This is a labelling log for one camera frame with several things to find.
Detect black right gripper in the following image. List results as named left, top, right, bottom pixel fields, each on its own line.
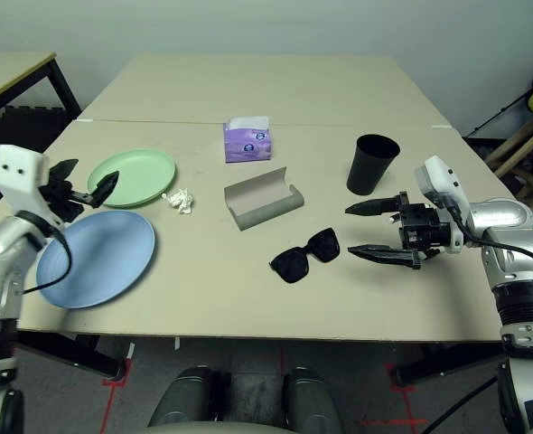
left=344, top=192, right=453, bottom=271

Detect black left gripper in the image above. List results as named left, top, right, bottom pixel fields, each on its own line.
left=40, top=158, right=120, bottom=222

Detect blue plate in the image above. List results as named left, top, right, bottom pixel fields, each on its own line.
left=35, top=211, right=157, bottom=309

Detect black sunglasses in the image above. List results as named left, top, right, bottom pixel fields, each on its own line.
left=268, top=227, right=341, bottom=285

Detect white tissue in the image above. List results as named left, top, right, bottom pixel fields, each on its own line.
left=162, top=188, right=195, bottom=215

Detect grey glasses case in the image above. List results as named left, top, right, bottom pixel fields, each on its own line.
left=223, top=166, right=304, bottom=232

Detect green plate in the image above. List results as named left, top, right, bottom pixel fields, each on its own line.
left=87, top=149, right=178, bottom=210

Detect black cup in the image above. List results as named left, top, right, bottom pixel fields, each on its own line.
left=345, top=134, right=401, bottom=196

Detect black foam floor mat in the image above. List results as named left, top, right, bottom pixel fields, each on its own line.
left=0, top=107, right=76, bottom=182

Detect black table foot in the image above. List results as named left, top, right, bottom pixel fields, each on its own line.
left=391, top=343, right=507, bottom=388
left=17, top=332, right=127, bottom=381

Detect purple tissue pack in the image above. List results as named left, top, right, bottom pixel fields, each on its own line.
left=222, top=116, right=275, bottom=165

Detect black stand rod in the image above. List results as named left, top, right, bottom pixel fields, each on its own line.
left=463, top=88, right=533, bottom=137

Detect red floor tape mark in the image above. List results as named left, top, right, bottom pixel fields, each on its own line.
left=356, top=361, right=430, bottom=430

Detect grey right robot leg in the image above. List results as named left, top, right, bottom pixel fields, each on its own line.
left=284, top=366, right=344, bottom=434

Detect grey robot leg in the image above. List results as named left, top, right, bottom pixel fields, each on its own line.
left=284, top=366, right=344, bottom=434
left=147, top=366, right=225, bottom=429

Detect grey left robot leg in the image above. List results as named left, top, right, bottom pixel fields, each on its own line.
left=147, top=366, right=225, bottom=429

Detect beige robot torso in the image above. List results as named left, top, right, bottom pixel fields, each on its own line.
left=135, top=420, right=304, bottom=434

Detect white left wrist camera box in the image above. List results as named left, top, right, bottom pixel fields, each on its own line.
left=0, top=144, right=64, bottom=227

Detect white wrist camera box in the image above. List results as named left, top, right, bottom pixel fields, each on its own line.
left=0, top=144, right=64, bottom=227
left=413, top=155, right=472, bottom=252

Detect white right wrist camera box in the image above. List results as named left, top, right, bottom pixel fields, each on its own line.
left=413, top=155, right=472, bottom=252

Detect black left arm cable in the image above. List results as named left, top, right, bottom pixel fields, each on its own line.
left=20, top=210, right=73, bottom=295

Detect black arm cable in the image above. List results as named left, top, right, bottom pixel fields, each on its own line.
left=20, top=210, right=73, bottom=295
left=433, top=203, right=533, bottom=434

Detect beige side table black frame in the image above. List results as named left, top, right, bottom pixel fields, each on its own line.
left=0, top=52, right=83, bottom=132

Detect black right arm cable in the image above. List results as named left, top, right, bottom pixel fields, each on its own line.
left=433, top=203, right=533, bottom=434

